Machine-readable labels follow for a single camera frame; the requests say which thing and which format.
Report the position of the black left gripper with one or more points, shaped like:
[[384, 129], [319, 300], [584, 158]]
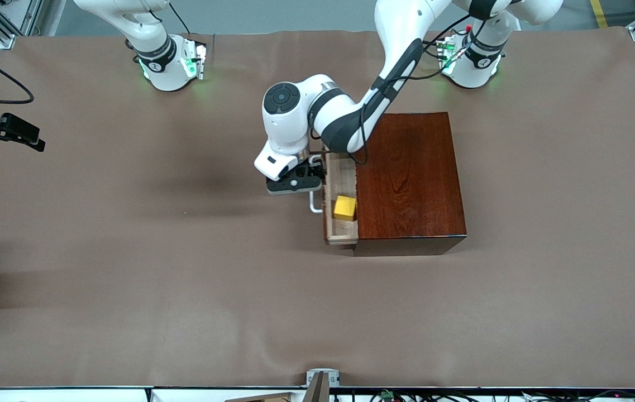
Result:
[[315, 165]]

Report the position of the yellow cube block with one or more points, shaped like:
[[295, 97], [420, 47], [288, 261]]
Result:
[[345, 207]]

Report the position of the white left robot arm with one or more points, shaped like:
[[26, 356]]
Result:
[[339, 111]]

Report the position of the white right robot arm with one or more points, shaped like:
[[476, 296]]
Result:
[[161, 67]]

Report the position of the dark red wooden cabinet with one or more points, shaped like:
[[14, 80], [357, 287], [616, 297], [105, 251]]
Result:
[[412, 178]]

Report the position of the table cover cloth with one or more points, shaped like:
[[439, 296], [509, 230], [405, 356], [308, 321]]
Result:
[[127, 279]]

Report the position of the brown cardboard piece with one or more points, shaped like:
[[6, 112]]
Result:
[[264, 397]]

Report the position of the yellow floor tape strip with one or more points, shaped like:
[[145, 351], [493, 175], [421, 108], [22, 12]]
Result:
[[598, 14]]

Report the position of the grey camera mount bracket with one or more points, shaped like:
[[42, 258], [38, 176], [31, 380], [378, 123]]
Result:
[[323, 378]]

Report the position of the white table edge rail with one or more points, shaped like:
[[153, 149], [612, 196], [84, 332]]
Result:
[[71, 395]]

